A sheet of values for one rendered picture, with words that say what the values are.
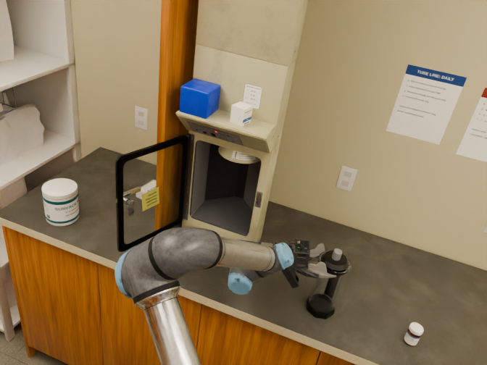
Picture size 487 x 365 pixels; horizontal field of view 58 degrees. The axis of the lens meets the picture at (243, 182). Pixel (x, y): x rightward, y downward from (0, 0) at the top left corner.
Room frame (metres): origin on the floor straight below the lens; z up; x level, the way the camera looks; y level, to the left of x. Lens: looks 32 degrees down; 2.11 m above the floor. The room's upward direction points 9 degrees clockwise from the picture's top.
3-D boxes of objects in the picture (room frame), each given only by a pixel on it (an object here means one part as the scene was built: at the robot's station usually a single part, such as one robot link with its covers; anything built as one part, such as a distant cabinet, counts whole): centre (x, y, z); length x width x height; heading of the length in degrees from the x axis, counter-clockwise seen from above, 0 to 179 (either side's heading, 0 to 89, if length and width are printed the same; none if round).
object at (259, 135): (1.35, 0.09, 1.46); 0.32 x 0.11 x 0.10; 74
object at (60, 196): (1.41, 0.71, 1.02); 0.13 x 0.13 x 0.15
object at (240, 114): (1.34, 0.04, 1.54); 0.05 x 0.05 x 0.06; 60
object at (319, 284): (1.13, -0.34, 1.06); 0.11 x 0.11 x 0.21
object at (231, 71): (1.53, 0.04, 1.33); 0.32 x 0.25 x 0.77; 74
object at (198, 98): (1.38, 0.19, 1.56); 0.10 x 0.10 x 0.09; 74
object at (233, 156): (1.50, 0.03, 1.34); 0.18 x 0.18 x 0.05
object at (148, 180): (1.31, 0.32, 1.19); 0.30 x 0.01 x 0.40; 143
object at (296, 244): (1.13, -0.19, 1.16); 0.12 x 0.08 x 0.09; 89
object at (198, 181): (1.53, 0.04, 1.19); 0.26 x 0.24 x 0.35; 74
